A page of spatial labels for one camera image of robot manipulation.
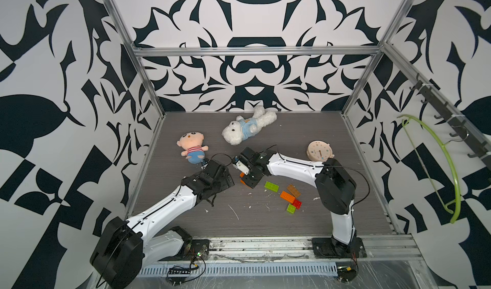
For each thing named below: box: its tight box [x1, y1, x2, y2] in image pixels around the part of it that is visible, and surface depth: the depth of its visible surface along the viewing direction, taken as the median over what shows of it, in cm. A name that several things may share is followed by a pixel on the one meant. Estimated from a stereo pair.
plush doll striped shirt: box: [176, 131, 210, 165], surface depth 99 cm
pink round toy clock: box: [306, 140, 335, 162], surface depth 101 cm
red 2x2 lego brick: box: [292, 198, 303, 210], surface depth 87 cm
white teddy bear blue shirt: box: [221, 105, 278, 146], surface depth 104 cm
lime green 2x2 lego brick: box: [286, 203, 297, 215], surface depth 85 cm
